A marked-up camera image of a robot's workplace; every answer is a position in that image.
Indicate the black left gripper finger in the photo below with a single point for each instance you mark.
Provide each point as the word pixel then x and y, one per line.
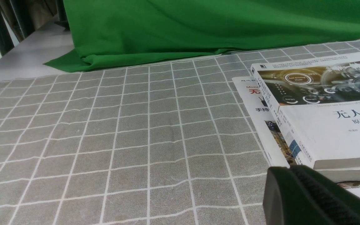
pixel 301 196

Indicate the large white magazine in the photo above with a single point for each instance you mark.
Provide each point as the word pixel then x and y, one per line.
pixel 277 151

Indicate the white autonomous driving book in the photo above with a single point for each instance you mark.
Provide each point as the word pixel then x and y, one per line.
pixel 317 103

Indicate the grey checked tablecloth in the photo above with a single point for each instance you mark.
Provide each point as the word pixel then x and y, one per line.
pixel 166 144

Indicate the green backdrop cloth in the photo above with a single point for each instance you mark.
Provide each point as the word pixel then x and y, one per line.
pixel 119 33

